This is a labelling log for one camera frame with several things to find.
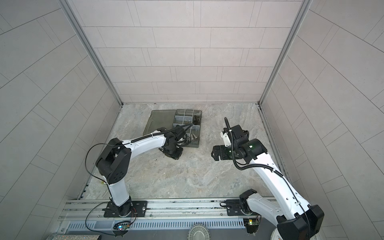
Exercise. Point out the circuit board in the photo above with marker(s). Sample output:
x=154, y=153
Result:
x=251, y=225
x=122, y=226

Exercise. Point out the white scale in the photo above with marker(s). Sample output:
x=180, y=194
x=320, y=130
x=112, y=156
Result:
x=275, y=235

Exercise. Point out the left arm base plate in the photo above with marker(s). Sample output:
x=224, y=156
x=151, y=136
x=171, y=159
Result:
x=131, y=209

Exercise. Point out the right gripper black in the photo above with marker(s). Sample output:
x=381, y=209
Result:
x=222, y=155

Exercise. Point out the left circuit board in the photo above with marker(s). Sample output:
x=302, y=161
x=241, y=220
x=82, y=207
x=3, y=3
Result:
x=122, y=226

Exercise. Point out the aluminium mounting rail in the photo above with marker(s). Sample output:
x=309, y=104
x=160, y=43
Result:
x=200, y=208

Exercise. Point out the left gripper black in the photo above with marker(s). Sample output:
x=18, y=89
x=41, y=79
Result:
x=177, y=156

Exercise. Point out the clear green organizer box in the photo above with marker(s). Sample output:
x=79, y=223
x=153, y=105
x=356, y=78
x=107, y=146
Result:
x=170, y=119

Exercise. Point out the glittery grey roll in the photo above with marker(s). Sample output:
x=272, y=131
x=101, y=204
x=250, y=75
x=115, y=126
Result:
x=73, y=237

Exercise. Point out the round metal dish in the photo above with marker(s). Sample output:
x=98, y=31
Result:
x=198, y=232

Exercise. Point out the black bolt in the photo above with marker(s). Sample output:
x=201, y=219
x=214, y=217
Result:
x=197, y=119

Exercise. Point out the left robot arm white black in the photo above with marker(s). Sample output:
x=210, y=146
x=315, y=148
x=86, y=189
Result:
x=113, y=162

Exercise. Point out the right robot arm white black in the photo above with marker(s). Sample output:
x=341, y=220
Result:
x=252, y=154

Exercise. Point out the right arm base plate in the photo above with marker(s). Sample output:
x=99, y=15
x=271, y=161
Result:
x=236, y=208

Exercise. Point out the right circuit board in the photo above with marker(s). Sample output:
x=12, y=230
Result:
x=251, y=225

